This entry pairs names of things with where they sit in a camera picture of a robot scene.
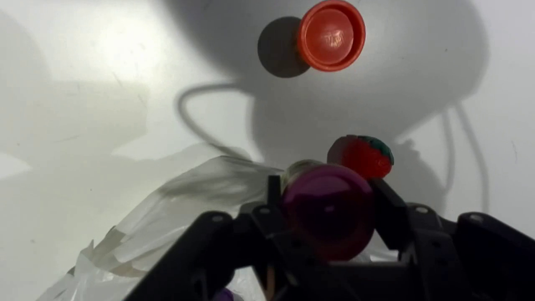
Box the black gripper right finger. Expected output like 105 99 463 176
361 181 535 301

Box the white plastic bag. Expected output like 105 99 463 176
36 155 280 301

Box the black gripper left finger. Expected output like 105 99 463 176
125 176 312 301

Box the purple playdough tub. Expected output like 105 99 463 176
212 288 237 301

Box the magenta-lid playdough tub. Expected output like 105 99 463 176
280 161 374 261

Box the orange-lid playdough tub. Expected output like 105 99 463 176
295 0 366 72

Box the red toy strawberry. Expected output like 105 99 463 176
327 135 394 179

